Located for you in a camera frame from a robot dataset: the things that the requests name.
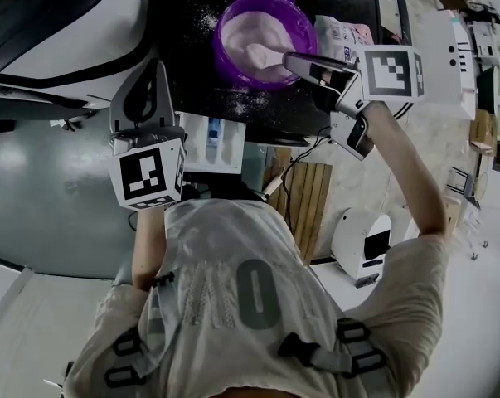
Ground white black appliance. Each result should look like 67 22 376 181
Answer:
0 0 152 111

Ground pale pink plastic scoop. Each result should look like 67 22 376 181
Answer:
245 42 294 69

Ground person's left forearm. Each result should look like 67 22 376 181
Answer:
131 205 170 293

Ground white rounded floor robot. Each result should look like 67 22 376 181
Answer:
329 204 421 289

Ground metal frame stool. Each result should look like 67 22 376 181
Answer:
444 165 482 209

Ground white detergent powder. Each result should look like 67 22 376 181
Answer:
221 11 297 81

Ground purple plastic bowl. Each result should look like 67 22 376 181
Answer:
211 0 319 90

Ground cardboard box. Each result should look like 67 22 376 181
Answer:
468 109 499 158

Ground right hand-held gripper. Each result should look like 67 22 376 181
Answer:
282 44 425 162

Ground wooden slat pallet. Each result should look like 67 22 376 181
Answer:
264 160 334 266

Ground person's right forearm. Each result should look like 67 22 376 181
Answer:
359 99 450 237

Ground white pink detergent bag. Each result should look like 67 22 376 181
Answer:
313 14 374 65

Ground grey washing machine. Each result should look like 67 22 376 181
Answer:
0 109 250 282

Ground black cable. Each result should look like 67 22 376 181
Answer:
280 125 334 227

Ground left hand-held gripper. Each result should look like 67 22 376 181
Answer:
108 58 187 211

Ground grey chest harness straps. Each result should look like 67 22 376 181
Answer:
103 270 388 389

